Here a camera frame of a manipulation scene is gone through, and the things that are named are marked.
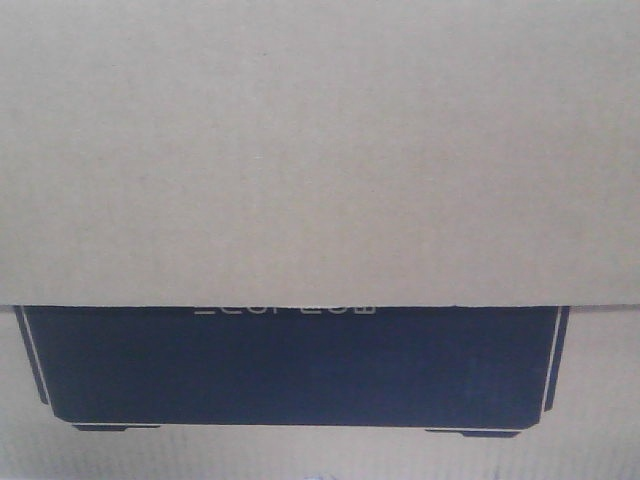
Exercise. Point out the brown cardboard box black print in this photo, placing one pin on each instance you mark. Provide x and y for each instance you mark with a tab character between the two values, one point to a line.
321	153

